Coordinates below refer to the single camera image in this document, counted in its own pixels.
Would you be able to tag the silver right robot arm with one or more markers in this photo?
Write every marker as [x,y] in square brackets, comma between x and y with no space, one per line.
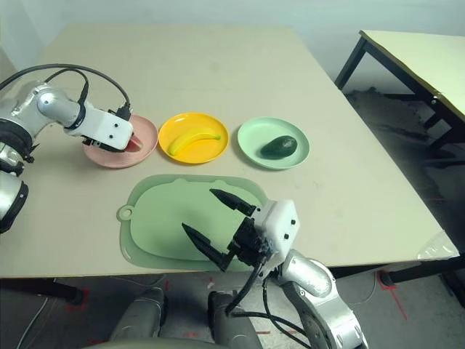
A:
[316,283]

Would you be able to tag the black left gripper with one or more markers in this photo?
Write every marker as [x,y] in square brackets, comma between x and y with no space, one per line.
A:
[94,144]

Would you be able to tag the mint green plate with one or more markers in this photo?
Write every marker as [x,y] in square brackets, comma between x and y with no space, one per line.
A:
[261,131]

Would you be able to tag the grey robot left leg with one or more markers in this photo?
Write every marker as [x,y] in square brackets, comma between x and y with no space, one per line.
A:
[140,316]

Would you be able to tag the grey robot torso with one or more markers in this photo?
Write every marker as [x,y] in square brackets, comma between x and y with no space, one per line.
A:
[152,343]

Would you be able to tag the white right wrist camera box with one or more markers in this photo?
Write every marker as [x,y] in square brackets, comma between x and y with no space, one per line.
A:
[278,225]

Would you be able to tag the grey robot right leg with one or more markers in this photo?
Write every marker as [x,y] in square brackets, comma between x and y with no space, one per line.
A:
[232,323]

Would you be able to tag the grey robot leg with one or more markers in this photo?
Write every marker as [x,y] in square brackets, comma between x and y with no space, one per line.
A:
[140,316]
[232,323]

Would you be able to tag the pink plate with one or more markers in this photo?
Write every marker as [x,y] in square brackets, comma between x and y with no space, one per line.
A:
[141,140]

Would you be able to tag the red watermelon slice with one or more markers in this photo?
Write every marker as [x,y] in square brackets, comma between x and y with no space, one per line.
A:
[134,144]

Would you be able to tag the beige side table black legs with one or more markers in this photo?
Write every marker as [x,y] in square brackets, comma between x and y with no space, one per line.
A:
[417,54]

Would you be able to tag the green cutting board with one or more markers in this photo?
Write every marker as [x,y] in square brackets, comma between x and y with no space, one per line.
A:
[163,218]

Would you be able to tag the yellow plate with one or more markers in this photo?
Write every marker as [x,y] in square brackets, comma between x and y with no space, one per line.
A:
[196,123]

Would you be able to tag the yellow banana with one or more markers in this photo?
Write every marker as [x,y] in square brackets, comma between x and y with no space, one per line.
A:
[192,141]

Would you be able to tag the black table frame bar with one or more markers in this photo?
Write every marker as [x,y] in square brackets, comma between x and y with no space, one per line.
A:
[40,289]
[410,272]

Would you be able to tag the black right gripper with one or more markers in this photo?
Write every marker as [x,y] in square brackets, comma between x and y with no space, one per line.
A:
[248,243]

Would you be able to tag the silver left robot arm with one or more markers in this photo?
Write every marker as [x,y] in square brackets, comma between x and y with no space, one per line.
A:
[54,105]

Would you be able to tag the dark green avocado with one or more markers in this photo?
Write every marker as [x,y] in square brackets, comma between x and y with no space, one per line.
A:
[279,147]

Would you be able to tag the clear plastic bag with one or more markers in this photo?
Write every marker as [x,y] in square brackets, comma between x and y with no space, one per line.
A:
[437,247]

